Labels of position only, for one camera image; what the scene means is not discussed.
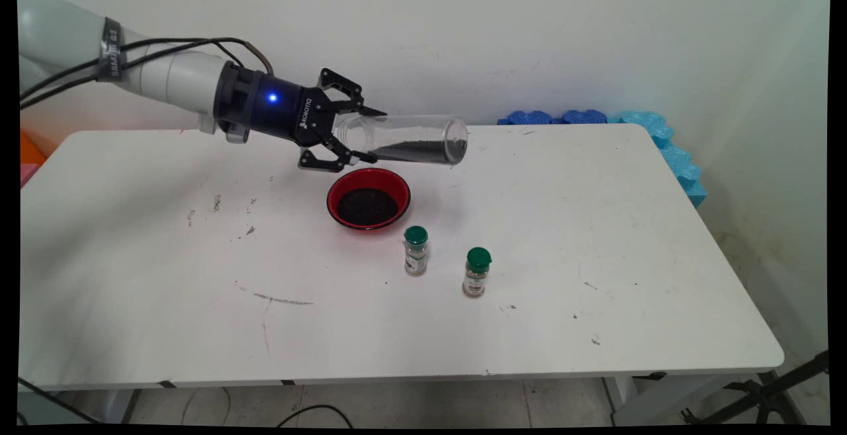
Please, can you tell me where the orange block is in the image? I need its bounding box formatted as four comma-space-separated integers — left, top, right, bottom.
20, 132, 47, 166

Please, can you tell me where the black strap with white print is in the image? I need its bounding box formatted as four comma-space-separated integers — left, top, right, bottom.
98, 18, 126, 82

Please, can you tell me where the white table leg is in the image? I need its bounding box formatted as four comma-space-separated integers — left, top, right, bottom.
609, 374, 735, 426

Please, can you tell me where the red bowl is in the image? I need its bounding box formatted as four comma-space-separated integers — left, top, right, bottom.
326, 168, 412, 232

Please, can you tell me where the light blue foam mat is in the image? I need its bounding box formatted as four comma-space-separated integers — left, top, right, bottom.
609, 111, 707, 209

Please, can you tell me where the spice bottle tabbed green cap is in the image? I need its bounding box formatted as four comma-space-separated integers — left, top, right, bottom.
462, 247, 493, 299

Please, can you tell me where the black cable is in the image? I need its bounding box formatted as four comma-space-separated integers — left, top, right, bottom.
19, 377, 100, 424
277, 404, 353, 428
20, 37, 274, 101
20, 43, 244, 110

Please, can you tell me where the thin grey cable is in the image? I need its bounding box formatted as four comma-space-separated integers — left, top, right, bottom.
182, 387, 230, 426

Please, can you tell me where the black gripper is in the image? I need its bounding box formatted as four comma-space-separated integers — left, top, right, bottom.
248, 68, 388, 174

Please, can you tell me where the black tripod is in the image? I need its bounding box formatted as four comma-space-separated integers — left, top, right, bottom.
682, 350, 830, 426

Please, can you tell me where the tall clear plastic jar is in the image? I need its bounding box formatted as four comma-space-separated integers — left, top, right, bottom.
333, 114, 469, 168

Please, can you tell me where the black seeds heap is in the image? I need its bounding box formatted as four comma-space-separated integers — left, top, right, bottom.
337, 187, 400, 226
366, 138, 457, 164

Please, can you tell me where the spice bottle sealed green cap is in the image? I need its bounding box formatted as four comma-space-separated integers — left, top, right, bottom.
404, 226, 429, 277

